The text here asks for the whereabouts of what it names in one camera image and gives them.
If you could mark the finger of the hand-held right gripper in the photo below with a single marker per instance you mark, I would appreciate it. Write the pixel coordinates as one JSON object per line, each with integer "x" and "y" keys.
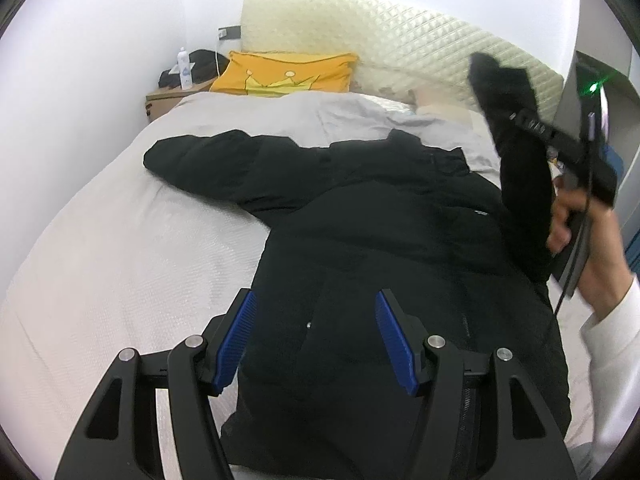
{"x": 532, "y": 125}

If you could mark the yellow crown print pillow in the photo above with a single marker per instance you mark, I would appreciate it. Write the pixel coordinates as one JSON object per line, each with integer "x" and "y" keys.
{"x": 285, "y": 72}

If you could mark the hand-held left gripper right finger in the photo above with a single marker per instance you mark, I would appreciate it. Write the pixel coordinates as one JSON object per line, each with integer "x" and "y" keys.
{"x": 395, "y": 340}

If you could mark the cream quilted headboard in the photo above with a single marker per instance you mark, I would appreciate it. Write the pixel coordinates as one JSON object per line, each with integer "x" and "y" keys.
{"x": 400, "y": 35}

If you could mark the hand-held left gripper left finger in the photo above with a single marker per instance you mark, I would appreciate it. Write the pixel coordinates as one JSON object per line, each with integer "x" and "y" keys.
{"x": 237, "y": 340}

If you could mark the patchwork pillow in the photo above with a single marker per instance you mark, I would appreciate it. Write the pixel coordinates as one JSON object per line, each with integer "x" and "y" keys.
{"x": 445, "y": 102}

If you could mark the black bag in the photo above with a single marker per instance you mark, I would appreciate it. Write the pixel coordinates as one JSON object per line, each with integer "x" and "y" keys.
{"x": 202, "y": 67}

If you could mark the bed with grey sheet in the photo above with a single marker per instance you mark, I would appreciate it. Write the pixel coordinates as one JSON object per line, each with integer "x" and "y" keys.
{"x": 125, "y": 260}

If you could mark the white plastic bottle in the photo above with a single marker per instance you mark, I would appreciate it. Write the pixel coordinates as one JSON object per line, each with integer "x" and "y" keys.
{"x": 185, "y": 72}

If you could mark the black padded jacket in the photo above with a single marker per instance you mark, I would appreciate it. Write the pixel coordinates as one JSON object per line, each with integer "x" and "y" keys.
{"x": 375, "y": 210}

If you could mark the person's right hand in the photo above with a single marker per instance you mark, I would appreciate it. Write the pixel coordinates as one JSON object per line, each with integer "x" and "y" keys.
{"x": 605, "y": 260}

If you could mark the grey wall socket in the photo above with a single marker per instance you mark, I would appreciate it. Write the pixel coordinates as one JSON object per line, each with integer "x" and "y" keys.
{"x": 230, "y": 33}

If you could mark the floral bed sheet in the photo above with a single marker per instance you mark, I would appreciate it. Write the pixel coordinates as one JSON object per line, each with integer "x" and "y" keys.
{"x": 382, "y": 85}

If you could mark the wooden nightstand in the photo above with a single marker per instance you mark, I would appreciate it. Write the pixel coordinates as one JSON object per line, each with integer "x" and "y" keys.
{"x": 160, "y": 100}

